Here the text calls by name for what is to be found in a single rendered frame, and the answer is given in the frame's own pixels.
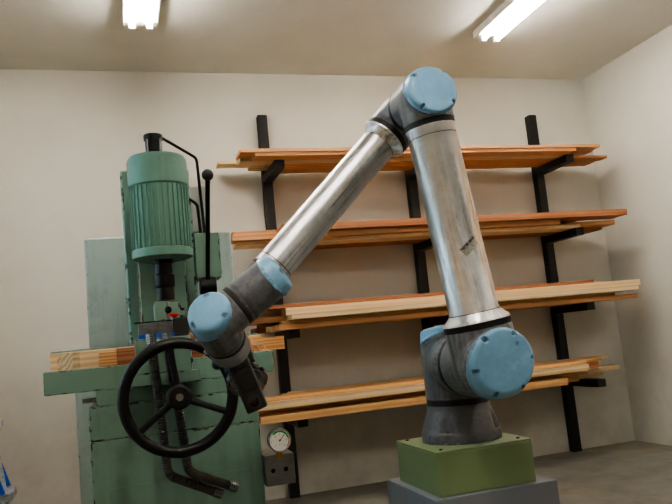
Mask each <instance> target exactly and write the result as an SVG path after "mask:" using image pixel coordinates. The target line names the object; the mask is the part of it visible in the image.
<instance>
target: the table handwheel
mask: <svg viewBox="0 0 672 504"><path fill-rule="evenodd" d="M179 348H181V349H190V350H194V351H197V352H200V353H202V354H204V353H203V351H204V348H203V347H202V345H201V344H200V342H199V341H198V340H197V339H193V338H187V337H174V338H168V339H164V340H161V341H158V342H155V343H153V344H151V345H149V346H148V347H146V348H145V349H143V350H142V351H141V352H139V353H138V354H137V355H136V356H135V357H134V358H133V359H132V361H131V362H130V363H129V365H128V366H127V368H126V369H125V371H124V373H123V375H122V378H121V380H120V383H119V387H118V393H117V408H118V413H119V417H120V420H121V423H122V425H123V427H124V429H125V431H126V432H127V434H128V435H129V437H130V438H131V439H132V440H133V441H134V442H135V443H136V444H137V445H138V446H140V447H141V448H143V449H144V450H146V451H148V452H150V453H152V454H154V455H157V456H161V457H166V458H184V457H189V456H193V455H196V454H199V453H201V452H203V451H205V450H207V449H208V448H210V447H211V446H213V445H214V444H215V443H216V442H218V441H219V440H220V439H221V438H222V436H223V435H224V434H225V433H226V431H227V430H228V429H229V427H230V425H231V423H232V421H233V419H234V416H235V414H236V410H237V406H238V396H237V395H234V394H232V393H231V392H230V390H229V388H228V387H227V384H226V387H227V403H226V407H223V406H219V405H216V404H212V403H209V402H206V401H203V400H200V399H197V398H194V397H192V393H191V390H190V389H189V388H188V387H187V386H185V385H182V384H180V379H179V375H178V370H177V366H176V360H175V354H174V349H179ZM166 350H167V354H168V359H169V364H170V369H171V376H172V382H173V386H172V387H170V389H169V390H168V392H167V394H166V400H167V403H166V404H165V405H164V406H163V407H162V408H161V409H160V410H159V411H158V412H157V413H156V414H155V415H154V416H152V417H151V418H150V419H149V420H148V421H147V422H146V423H144V424H143V425H142V426H141V427H140V428H138V426H137V425H136V423H135V421H134V419H133V417H132V414H131V411H130V405H129V394H130V388H131V385H132V382H133V379H134V377H135V375H136V374H137V372H138V371H139V369H140V368H141V367H142V366H143V364H144V363H146V362H147V361H148V360H149V359H150V358H152V357H153V356H155V355H157V354H159V353H161V352H163V351H166ZM220 371H221V373H222V375H223V377H224V379H225V383H228V382H227V379H226V378H227V377H228V375H226V374H225V372H224V369H223V367H222V368H221V369H220ZM190 404H191V405H195V406H199V407H202V408H206V409H209V410H212V411H216V412H219V413H222V414H223V416H222V418H221V420H220V422H219V423H218V425H217V426H216V427H215V428H214V429H213V431H212V432H211V433H209V434H208V435H207V436H206V437H204V438H203V439H201V440H199V441H197V442H195V443H192V444H189V445H184V446H168V445H163V444H160V443H157V442H155V441H153V440H151V439H150V438H148V437H147V436H146V435H145V434H144V433H145V432H146V431H147V430H148V429H149V428H150V427H151V426H152V425H153V424H154V423H155V422H156V421H158V420H159V419H160V418H161V417H162V416H163V415H165V414H166V413H167V412H168V411H169V410H170V409H172V408H173V409H176V410H182V409H185V408H186V407H188V406H189V405H190ZM171 407H172V408H171Z"/></svg>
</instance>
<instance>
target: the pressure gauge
mask: <svg viewBox="0 0 672 504"><path fill-rule="evenodd" d="M284 433H285V434H284ZM283 435H284V436H283ZM282 436H283V437H282ZM281 438H282V439H281ZM280 439H281V441H279V440H280ZM267 444H268V446H269V447H270V448H271V449H272V450H273V451H275V452H276V458H277V459H281V458H282V452H284V451H286V450H287V449H288V448H289V447H290V445H291V435H290V433H289V432H288V431H287V430H285V429H282V428H275V429H273V430H271V431H270V432H269V434H268V436H267Z"/></svg>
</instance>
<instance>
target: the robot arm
mask: <svg viewBox="0 0 672 504"><path fill-rule="evenodd" d="M456 99H457V88H456V85H455V83H454V81H453V79H452V78H451V77H450V76H449V75H448V74H447V73H445V72H444V71H442V70H441V69H439V68H436V67H430V66H427V67H421V68H419V69H417V70H415V71H414V72H412V73H411V74H409V75H408V76H407V77H406V78H405V79H404V81H403V82H402V84H401V85H400V86H399V87H398V88H397V89H396V90H395V91H394V92H393V93H392V94H391V95H390V96H389V97H388V99H387V100H386V101H385V102H384V103H383V104H382V105H381V106H380V107H379V108H378V110H377V111H376V112H375V113H374V114H373V115H372V116H371V118H370V119H369V120H368V121H367V122H366V123H365V125H364V131H365V134H364V135H363V136H362V137H361V138H360V140H359V141H358V142H357V143H356V144H355V145H354V146H353V148H352V149H351V150H350V151H349V152H348V153H347V155H346V156H345V157H344V158H343V159H342V160H341V161H340V163H339V164H338V165H337V166H336V167H335V168H334V169H333V171H332V172H331V173H330V174H329V175H328V176H327V177H326V179H325V180H324V181H323V182H322V183H321V184H320V185H319V187H318V188H317V189H316V190H315V191H314V192H313V193H312V195H311V196H310V197H309V198H308V199H307V200H306V202H305V203H304V204H303V205H302V206H301V207H300V208H299V210H298V211H297V212H296V213H295V214H294V215H293V216H292V218H291V219H290V220H289V221H288V222H287V223H286V224H285V226H284V227H283V228H282V229H281V230H280V231H279V232H278V234H277V235H276V236H275V237H274V238H273V239H272V240H271V242H270V243H269V244H268V245H267V246H266V247H265V248H264V250H263V251H262V252H261V253H260V254H259V255H258V256H257V257H255V258H254V259H253V261H252V262H251V263H250V264H249V265H248V266H247V267H246V269H245V270H244V271H243V272H242V273H241V274H240V275H239V276H238V277H236V278H235V279H234V280H233V281H232V282H231V283H230V284H229V285H227V286H226V287H225V288H224V289H223V290H221V291H220V292H208V293H205V294H202V295H201V296H199V297H198V298H196V299H195V300H194V302H193V303H192V304H191V306H190V308H189V311H188V316H187V319H188V324H189V326H190V328H191V332H192V334H193V335H194V337H195V338H196V339H198V341H199V342H200V344H201V345H202V347H203V348H204V351H203V353H204V355H207V354H208V355H209V357H210V358H211V360H212V361H213V362H214V364H216V365H218V366H219V367H223V369H224V372H225V374H226V375H228V377H227V378H226V379H227V382H228V383H226V384H227V387H228V388H229V390H230V392H231V393H232V394H234V395H237V396H240V397H241V400H242V402H243V404H244V407H245V409H246V412H247V413H248V414H251V413H253V412H255V411H258V410H260V409H262V408H264V407H266V406H267V401H266V399H265V396H264V394H263V389H264V388H265V385H266V384H267V380H268V375H267V373H266V370H265V368H263V366H262V367H259V365H258V364H257V363H256V361H255V359H254V353H253V351H252V348H251V347H250V346H251V345H250V340H249V338H248V336H247V334H246V332H245V330H244V329H245V328H246V327H247V326H249V325H250V324H251V323H252V322H253V321H254V320H256V319H257V318H258V317H259V316H260V315H262V314H263V313H264V312H265V311H266V310H268V309H269V308H270V307H271V306H272V305H274V304H275V303H276V302H277V301H278V300H280V299H281V298H282V297H283V296H286V295H287V293H288V292H289V291H290V290H291V289H292V283H291V281H290V280H289V277H290V276H291V274H292V273H293V272H294V271H295V270H296V269H297V267H298V266H299V265H300V264H301V263H302V262H303V260H304V259H305V258H306V257H307V256H308V254H309V253H310V252H311V251H312V250H313V249H314V247H315V246H316V245H317V244H318V243H319V241H320V240H321V239H322V238H323V237H324V236H325V234H326V233H327V232H328V231H329V230H330V229H331V227H332V226H333V225H334V224H335V223H336V221H337V220H338V219H339V218H340V217H341V216H342V214H343V213H344V212H345V211H346V210H347V209H348V207H349V206H350V205H351V204H352V203H353V201H354V200H355V199H356V198H357V197H358V196H359V194H360V193H361V192H362V191H363V190H364V189H365V187H366V186H367V185H368V184H369V183H370V181H371V180H372V179H373V178H374V177H375V176H376V174H377V173H378V172H379V171H380V170H381V168H382V167H383V166H384V165H385V164H386V163H387V161H388V160H389V159H390V158H391V157H399V156H401V155H402V153H403V152H404V151H405V150H406V149H407V148H408V146H409V147H410V151H411V156H412V160H413V164H414V168H415V173H416V177H417V181H418V185H419V190H420V194H421V198H422V202H423V207H424V211H425V215H426V219H427V224H428V228H429V232H430V237H431V241H432V245H433V249H434V254H435V258H436V262H437V266H438V271H439V275H440V279H441V283H442V288H443V292H444V296H445V300H446V305H447V309H448V313H449V318H448V320H447V322H446V323H445V325H441V326H436V327H431V328H427V329H424V330H423V331H421V333H420V349H421V357H422V366H423V375H424V384H425V393H426V401H427V413H426V417H425V421H424V426H423V430H422V441H423V443H425V444H429V445H466V444H476V443H483V442H488V441H492V440H496V439H499V438H501V437H502V429H501V425H500V423H499V421H498V419H497V417H496V415H495V413H494V411H493V409H492V407H491V405H490V401H489V400H498V399H504V398H509V397H512V396H514V395H516V394H518V393H519V392H520V391H522V390H523V389H524V387H525V386H526V385H527V384H528V382H529V381H530V379H531V376H532V373H533V370H534V358H533V351H532V348H531V346H530V344H529V342H528V341H527V340H526V338H525V337H524V336H523V335H522V334H520V333H519V332H517V331H516V330H514V328H513V323H512V319H511V315H510V313H509V312H507V311H506V310H504V309H502V308H501V307H500V306H499V304H498V301H497V297H496V293H495V288H494V284H493V280H492V276H491V272H490V268H489V264H488V259H487V255H486V251H485V247H484V243H483V239H482V235H481V230H480V226H479V222H478V218H477V214H476V210H475V206H474V201H473V197H472V193H471V189H470V185H469V181H468V177H467V172H466V168H465V164H464V160H463V156H462V152H461V147H460V143H459V139H458V135H457V131H456V127H455V125H456V121H455V117H454V113H453V109H452V108H453V106H454V105H455V102H456Z"/></svg>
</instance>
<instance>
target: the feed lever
mask: <svg viewBox="0 0 672 504"><path fill-rule="evenodd" d="M213 175H214V174H213V172H212V171H211V170H210V169H205V170H203V172H202V178H203V179H204V180H205V230H206V277H202V278H200V279H199V289H200V295H202V294H205V293H208V292H217V282H216V278H215V277H210V180H211V179H212V178H213Z"/></svg>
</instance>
